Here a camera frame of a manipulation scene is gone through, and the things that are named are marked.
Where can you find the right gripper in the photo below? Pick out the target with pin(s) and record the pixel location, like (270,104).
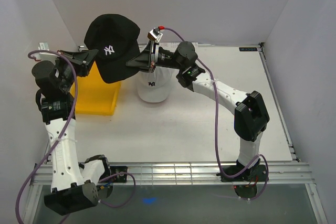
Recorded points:
(142,61)

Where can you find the aluminium front rail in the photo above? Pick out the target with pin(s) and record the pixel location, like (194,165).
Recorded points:
(188,173)

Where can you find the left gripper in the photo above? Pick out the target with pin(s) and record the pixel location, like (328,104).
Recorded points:
(82,57)

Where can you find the black corner label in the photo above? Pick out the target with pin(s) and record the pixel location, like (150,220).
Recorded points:
(246,49)

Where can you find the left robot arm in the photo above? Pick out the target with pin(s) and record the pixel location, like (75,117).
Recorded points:
(74,187)

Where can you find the paper label strip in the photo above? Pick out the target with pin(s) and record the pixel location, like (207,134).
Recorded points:
(174,45)

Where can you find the white cap black brim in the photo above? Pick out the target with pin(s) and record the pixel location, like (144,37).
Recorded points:
(154,87)

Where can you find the black cap white NY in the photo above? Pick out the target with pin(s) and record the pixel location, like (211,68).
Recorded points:
(116,38)

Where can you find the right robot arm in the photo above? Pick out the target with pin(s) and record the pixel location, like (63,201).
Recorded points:
(249,110)

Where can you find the yellow plastic bin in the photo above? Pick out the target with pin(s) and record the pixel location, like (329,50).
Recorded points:
(95,97)

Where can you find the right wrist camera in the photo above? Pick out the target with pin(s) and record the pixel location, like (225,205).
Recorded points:
(155,34)

